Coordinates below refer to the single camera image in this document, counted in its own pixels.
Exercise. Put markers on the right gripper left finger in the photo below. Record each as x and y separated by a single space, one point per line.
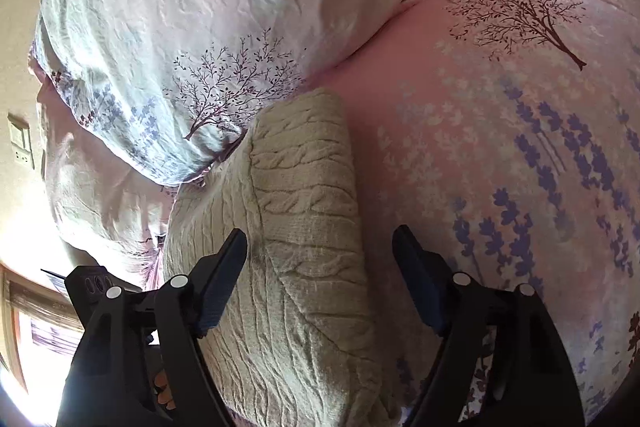
175 317

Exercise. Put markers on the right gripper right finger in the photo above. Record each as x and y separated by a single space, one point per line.
501 361

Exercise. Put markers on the beige cable-knit sweater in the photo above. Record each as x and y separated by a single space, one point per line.
296 343

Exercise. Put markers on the person's left hand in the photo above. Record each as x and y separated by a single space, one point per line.
163 392

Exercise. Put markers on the white floral pillow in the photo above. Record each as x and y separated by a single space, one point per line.
100 204

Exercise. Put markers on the pink floral bed sheet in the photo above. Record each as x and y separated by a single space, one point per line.
505 134

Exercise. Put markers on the blue floral pillow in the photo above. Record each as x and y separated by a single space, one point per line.
169 85

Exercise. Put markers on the white wall switch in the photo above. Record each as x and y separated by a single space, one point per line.
19 133

